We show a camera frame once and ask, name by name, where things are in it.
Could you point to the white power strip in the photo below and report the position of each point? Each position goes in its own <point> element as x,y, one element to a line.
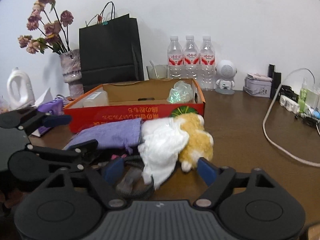
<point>289,104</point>

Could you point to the small clear plastic sachet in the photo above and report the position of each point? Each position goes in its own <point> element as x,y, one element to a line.
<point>129,180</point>

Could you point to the water bottle middle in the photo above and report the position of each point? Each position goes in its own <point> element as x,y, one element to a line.
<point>191,57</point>

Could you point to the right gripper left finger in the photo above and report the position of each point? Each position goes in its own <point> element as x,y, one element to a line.
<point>103,183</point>

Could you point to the water bottle right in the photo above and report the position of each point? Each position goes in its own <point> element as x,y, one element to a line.
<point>207,61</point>

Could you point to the yellow plush toy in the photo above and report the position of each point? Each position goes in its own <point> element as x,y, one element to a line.
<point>200,143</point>

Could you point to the water bottle left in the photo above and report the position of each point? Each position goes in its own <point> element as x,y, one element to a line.
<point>175,58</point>

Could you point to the grey tin box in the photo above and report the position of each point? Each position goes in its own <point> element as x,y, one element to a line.
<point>258,85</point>

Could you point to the red cardboard box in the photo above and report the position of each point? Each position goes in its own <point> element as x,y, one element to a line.
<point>130,100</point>

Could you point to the white tissue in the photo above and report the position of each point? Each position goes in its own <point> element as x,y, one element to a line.
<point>161,142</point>

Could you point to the water bottle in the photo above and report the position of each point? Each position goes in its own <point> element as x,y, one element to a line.
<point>207,61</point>
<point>175,58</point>
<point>191,57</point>

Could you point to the purple knit pouch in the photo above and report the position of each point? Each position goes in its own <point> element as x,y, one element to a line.
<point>120,134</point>

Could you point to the dried rose bouquet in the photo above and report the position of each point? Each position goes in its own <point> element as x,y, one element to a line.
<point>54,29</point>

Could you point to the translucent plastic container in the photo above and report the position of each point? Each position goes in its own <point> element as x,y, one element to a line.
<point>96,99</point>

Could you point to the white detergent jug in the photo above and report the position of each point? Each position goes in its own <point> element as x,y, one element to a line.
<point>19,89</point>

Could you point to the green spray bottle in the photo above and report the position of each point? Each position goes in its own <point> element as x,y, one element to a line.
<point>302,95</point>

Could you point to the iridescent plastic bag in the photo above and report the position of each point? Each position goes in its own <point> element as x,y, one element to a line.
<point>182,92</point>

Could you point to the white astronaut figurine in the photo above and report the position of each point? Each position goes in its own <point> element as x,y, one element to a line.
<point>225,71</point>

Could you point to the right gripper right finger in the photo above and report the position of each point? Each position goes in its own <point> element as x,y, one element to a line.
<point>218,180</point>

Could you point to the glass cup with spoon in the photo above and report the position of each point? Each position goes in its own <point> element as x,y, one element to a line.
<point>157,71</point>

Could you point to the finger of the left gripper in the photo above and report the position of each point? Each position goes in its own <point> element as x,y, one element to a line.
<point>56,120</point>
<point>81,148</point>

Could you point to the black small bottles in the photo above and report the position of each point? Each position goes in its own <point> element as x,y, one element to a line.
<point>276,79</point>

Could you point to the purple fuzzy vase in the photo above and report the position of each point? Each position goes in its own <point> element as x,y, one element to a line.
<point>71,71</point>

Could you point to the black paper bag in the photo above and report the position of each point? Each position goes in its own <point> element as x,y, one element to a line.
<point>110,50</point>

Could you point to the purple tissue pack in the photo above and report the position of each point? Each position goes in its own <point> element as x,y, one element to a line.
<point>47,104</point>

